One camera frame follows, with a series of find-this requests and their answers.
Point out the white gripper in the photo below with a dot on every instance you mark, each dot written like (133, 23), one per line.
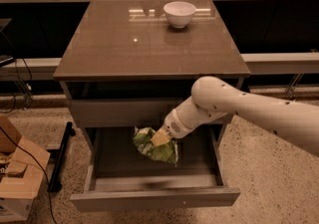
(172, 123)

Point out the green jalapeno chip bag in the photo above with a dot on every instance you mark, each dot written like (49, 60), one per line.
(143, 142)

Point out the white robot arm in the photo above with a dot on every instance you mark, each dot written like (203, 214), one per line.
(212, 98)

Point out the closed top drawer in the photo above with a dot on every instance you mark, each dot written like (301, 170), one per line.
(121, 113)

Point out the open middle drawer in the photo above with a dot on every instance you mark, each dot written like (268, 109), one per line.
(120, 178)

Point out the grey drawer cabinet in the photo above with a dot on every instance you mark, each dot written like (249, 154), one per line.
(126, 49)

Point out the black metal floor stand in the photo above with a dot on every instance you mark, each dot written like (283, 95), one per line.
(58, 155)

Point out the white ceramic bowl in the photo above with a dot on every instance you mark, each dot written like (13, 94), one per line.
(179, 13)

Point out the cardboard box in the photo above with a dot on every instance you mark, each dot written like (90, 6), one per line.
(22, 165)

